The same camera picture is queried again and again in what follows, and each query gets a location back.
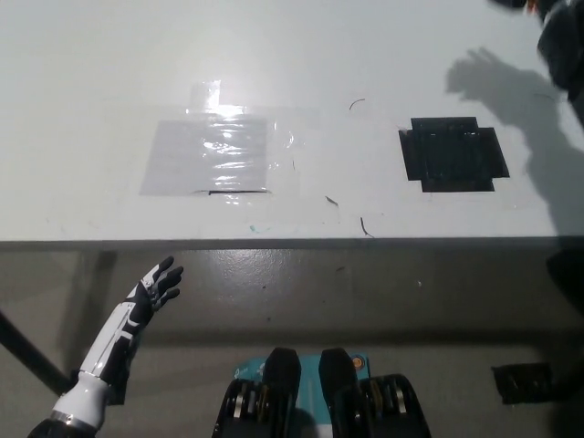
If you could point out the black diagonal table leg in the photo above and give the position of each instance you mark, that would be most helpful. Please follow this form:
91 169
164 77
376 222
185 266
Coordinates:
32 351

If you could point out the black teal robot torso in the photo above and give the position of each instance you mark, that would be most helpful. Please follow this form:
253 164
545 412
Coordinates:
319 397

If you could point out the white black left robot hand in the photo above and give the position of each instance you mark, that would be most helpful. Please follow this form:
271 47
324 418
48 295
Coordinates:
137 310

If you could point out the black tape square patch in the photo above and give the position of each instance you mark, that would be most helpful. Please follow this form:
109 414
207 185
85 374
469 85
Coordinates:
451 155

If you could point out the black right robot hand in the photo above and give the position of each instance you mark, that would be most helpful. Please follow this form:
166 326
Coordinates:
506 3

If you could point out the clear plastic tape film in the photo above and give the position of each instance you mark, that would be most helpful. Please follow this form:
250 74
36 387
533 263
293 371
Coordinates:
292 137

